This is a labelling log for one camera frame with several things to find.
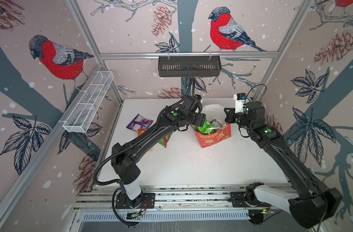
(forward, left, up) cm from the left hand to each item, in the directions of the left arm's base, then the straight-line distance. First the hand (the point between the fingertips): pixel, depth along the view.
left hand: (201, 116), depth 75 cm
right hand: (+2, -12, +3) cm, 12 cm away
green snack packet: (-1, +22, -25) cm, 33 cm away
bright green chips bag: (-10, -1, +3) cm, 10 cm away
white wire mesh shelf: (+10, +62, +2) cm, 63 cm away
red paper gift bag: (-5, -13, -11) cm, 18 cm away
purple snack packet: (+15, +41, -25) cm, 50 cm away
